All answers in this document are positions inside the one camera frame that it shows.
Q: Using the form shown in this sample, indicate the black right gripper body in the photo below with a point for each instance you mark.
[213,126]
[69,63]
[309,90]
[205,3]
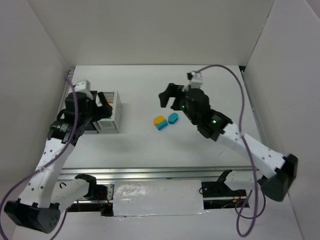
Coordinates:
[175,93]

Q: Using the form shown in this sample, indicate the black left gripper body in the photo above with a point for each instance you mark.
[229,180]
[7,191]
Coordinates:
[100,107]

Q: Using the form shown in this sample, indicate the teal oval lego brick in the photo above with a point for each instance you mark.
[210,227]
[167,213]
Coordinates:
[173,118]

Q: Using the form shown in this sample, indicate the yellow oval lego brick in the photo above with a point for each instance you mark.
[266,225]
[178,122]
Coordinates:
[158,120]

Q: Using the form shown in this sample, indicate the teal rectangular lego brick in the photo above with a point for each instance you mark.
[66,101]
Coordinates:
[162,125]

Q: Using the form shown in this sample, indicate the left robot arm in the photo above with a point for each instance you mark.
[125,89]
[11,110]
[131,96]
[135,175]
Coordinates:
[39,206]

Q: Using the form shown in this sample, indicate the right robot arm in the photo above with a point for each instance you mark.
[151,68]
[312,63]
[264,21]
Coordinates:
[278,170]

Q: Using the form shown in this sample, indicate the white slotted container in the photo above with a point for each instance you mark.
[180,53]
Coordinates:
[110,125]

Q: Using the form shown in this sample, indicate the black slotted container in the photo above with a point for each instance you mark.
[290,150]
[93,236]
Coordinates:
[90,129]

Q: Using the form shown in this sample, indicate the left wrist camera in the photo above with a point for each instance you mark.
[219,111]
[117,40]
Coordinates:
[83,87]

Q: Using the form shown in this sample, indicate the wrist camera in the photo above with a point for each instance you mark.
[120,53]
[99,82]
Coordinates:
[83,87]
[195,80]

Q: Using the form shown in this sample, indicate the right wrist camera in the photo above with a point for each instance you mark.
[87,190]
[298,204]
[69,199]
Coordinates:
[195,80]

